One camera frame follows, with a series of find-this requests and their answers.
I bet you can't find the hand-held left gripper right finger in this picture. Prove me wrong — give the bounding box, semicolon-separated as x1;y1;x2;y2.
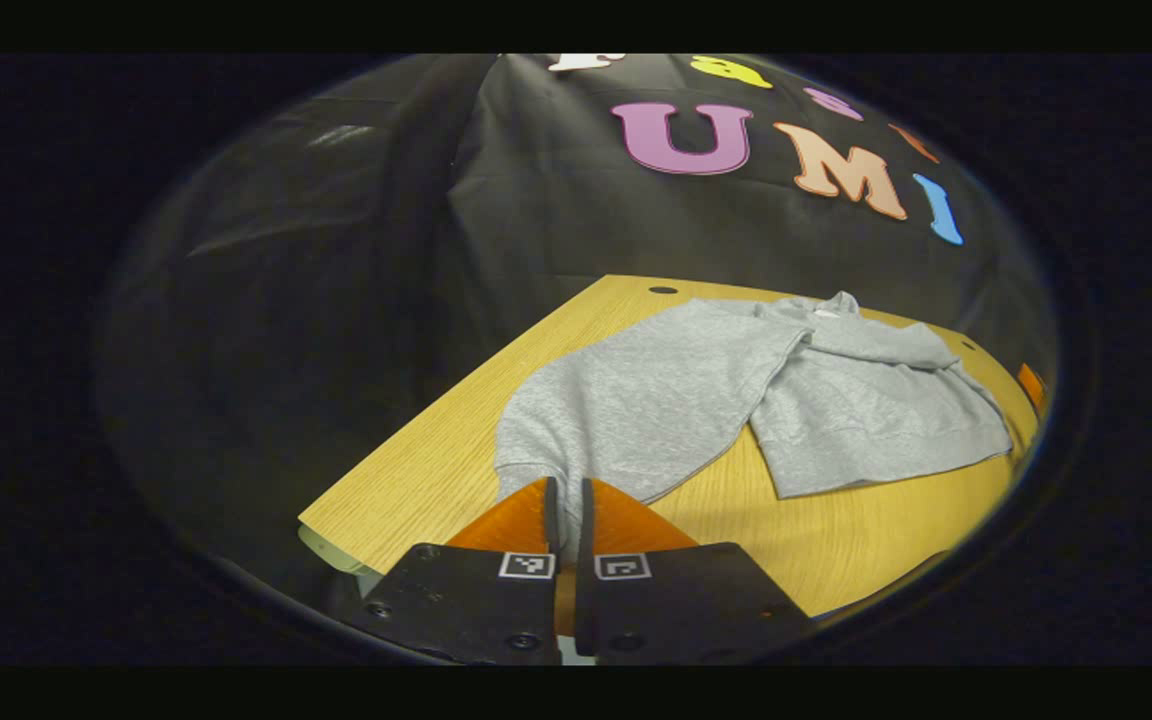
576;478;817;661

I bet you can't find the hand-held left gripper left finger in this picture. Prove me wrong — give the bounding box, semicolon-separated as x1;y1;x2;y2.
336;477;562;666

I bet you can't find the grey sweatshirt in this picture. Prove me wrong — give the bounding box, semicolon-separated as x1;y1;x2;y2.
494;291;1014;561

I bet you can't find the black backdrop cloth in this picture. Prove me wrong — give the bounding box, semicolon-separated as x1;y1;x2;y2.
101;54;1057;561

